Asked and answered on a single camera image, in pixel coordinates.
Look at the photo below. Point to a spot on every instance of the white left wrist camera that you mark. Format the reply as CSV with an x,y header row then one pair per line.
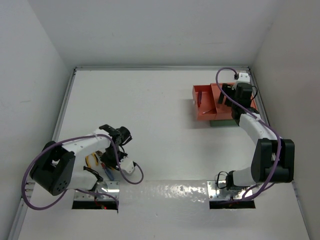
x,y
127,166

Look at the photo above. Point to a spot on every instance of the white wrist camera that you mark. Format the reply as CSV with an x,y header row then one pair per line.
x,y
127,166
241,77

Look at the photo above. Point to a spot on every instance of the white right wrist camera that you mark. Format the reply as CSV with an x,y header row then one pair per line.
x,y
241,77

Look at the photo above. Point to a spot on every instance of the blue handled screwdriver bottom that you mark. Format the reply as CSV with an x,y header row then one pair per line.
x,y
108,172

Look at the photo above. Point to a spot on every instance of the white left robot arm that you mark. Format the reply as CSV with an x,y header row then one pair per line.
x,y
63,166

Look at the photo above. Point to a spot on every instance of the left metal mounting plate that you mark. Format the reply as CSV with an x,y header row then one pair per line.
x,y
104,191

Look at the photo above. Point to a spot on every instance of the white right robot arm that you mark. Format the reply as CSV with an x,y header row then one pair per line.
x,y
273,158

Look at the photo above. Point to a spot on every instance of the salmon drawer box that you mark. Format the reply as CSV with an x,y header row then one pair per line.
x,y
220,111

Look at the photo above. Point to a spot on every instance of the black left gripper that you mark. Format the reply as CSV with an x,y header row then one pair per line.
x,y
104,158

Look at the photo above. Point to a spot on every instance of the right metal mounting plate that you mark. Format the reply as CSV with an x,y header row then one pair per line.
x,y
217,191

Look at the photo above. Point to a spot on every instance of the salmon pull-out drawer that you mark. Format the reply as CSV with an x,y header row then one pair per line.
x,y
206,102

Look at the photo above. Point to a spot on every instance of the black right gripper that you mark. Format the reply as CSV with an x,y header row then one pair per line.
x,y
230,90

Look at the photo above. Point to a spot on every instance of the blue handled screwdriver top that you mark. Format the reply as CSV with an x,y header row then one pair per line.
x,y
199,99

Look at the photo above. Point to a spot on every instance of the green drawer box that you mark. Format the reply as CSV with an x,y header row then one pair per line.
x,y
223,123

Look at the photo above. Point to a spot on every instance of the metal mounting plate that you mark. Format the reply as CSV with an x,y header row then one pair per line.
x,y
217,191
104,191

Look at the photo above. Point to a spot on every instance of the yellow handled long-nose pliers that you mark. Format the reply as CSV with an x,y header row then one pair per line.
x,y
90,158

